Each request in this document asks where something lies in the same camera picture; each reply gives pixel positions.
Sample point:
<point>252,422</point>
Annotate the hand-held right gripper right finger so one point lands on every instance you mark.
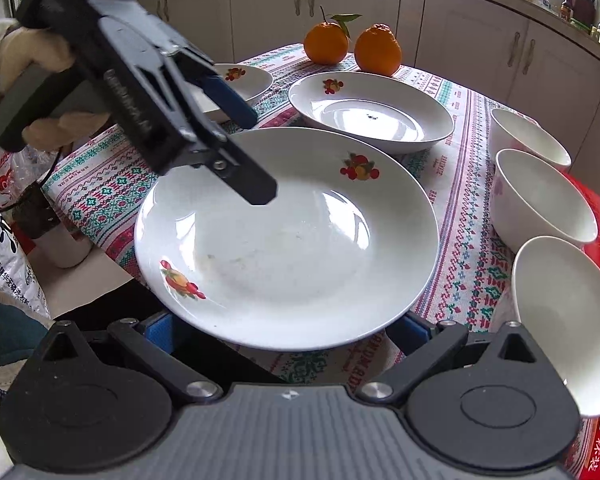
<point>410,337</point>

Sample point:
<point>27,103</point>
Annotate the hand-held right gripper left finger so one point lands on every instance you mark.
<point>157,335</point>

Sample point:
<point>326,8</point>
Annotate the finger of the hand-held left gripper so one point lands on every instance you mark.
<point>230,102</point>
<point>250,182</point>

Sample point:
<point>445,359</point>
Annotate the large white fruit-print plate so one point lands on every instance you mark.
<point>290,260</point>

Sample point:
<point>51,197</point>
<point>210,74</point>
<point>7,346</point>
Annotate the white floral bowl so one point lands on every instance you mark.
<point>545,200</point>
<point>570,330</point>
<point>525,135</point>

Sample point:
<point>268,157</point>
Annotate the person's left hand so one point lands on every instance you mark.
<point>10,55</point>

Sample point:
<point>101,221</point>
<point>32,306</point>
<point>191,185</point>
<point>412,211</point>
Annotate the small white fruit-print plate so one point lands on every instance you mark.
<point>252,85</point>

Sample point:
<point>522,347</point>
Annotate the orange with green leaves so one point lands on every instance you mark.
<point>325,42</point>

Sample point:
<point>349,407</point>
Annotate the white container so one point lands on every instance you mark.
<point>67,250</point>

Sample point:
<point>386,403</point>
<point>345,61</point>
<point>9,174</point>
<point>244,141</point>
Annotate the deep white fruit-print plate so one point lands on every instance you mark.
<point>370,120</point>

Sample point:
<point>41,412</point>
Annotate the patterned tablecloth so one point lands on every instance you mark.
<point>460,210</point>

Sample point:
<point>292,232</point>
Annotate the bumpy orange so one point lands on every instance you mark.
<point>377,50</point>

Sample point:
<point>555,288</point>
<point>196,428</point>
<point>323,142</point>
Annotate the white kitchen cabinets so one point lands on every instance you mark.
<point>370,10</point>

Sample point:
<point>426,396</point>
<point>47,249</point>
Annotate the white printed plastic sack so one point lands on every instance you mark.
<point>5,265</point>

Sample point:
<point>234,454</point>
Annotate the brown sauce bottle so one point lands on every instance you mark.
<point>566,7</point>

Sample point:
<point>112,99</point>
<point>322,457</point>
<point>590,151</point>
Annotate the knife block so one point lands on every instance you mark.
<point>583,10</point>

